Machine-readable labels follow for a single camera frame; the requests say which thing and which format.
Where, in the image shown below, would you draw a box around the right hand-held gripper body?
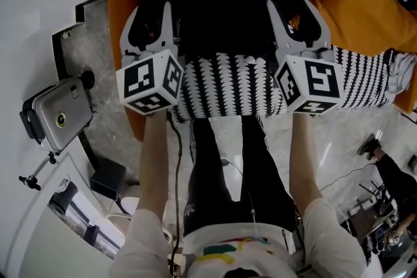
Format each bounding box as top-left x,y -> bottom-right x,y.
274,47 -> 345,115

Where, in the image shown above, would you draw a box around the metal rod with black clamp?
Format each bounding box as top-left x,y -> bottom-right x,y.
18,151 -> 59,191

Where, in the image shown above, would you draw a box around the orange cushion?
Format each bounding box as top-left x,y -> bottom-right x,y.
288,0 -> 417,56

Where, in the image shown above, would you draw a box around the person's black trousers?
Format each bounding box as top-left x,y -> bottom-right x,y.
182,114 -> 296,237

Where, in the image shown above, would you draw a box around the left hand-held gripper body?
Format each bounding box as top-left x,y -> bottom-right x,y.
115,48 -> 185,116

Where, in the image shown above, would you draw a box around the orange sofa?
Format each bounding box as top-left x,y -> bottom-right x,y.
106,0 -> 417,143

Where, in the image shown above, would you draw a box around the person's right forearm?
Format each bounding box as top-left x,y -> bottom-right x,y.
289,111 -> 323,217

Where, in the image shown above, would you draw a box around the black white patterned blanket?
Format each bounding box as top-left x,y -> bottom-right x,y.
106,0 -> 417,123

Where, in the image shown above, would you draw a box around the white framed window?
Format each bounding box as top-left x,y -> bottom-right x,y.
6,152 -> 131,278

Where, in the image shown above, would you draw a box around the black cylinder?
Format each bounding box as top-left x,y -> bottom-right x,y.
48,180 -> 79,215

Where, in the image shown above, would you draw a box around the person's left forearm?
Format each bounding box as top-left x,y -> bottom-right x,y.
138,111 -> 173,222

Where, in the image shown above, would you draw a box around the black box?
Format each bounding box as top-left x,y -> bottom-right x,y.
89,158 -> 127,202

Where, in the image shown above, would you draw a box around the black garment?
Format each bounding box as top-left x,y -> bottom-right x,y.
130,0 -> 330,58

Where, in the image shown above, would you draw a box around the thin black floor cable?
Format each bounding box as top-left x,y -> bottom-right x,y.
319,161 -> 377,193

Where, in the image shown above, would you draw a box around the crumpled white cloth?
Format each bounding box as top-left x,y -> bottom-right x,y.
387,51 -> 417,94

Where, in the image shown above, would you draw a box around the white shirt with colourful print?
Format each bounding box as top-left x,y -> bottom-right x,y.
109,197 -> 367,278

